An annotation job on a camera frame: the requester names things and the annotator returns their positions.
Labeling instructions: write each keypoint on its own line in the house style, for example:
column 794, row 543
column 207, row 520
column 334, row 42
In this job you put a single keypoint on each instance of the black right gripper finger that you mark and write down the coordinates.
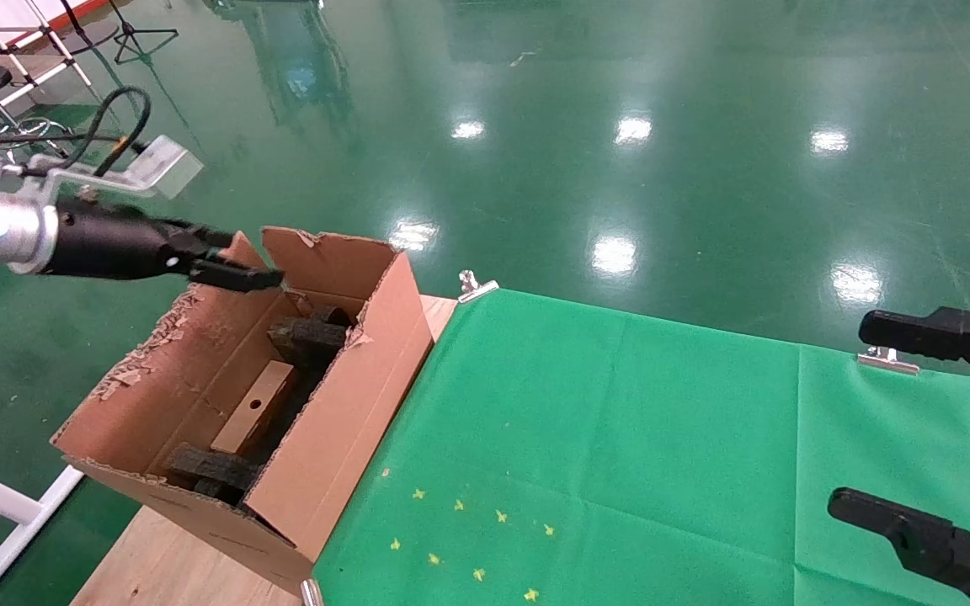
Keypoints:
column 914, row 332
column 898, row 522

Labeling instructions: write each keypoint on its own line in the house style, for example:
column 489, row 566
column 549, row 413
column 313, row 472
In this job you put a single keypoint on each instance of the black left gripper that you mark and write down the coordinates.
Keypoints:
column 114, row 244

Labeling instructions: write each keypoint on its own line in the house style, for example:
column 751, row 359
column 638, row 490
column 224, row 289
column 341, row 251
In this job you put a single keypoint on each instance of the brown cardboard piece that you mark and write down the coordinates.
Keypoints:
column 253, row 408

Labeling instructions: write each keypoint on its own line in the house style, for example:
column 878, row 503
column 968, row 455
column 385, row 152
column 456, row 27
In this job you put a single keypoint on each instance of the large open cardboard carton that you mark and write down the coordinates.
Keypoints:
column 342, row 421

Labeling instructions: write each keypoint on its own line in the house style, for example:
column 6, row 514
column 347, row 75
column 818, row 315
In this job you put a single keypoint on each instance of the black tripod stand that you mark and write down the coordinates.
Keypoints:
column 126, row 35

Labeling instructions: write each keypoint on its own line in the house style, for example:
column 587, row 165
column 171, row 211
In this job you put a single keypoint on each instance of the green cloth mat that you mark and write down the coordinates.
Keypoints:
column 662, row 463

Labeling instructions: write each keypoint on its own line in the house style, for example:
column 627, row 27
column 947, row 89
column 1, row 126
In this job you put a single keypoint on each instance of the black round base stand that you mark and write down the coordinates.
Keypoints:
column 89, row 38

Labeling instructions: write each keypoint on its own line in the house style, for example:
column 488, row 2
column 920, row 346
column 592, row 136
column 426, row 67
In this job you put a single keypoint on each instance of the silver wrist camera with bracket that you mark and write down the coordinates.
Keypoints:
column 169, row 164

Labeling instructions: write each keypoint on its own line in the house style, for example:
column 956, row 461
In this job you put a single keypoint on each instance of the white tube rack frame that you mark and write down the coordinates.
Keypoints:
column 47, row 73

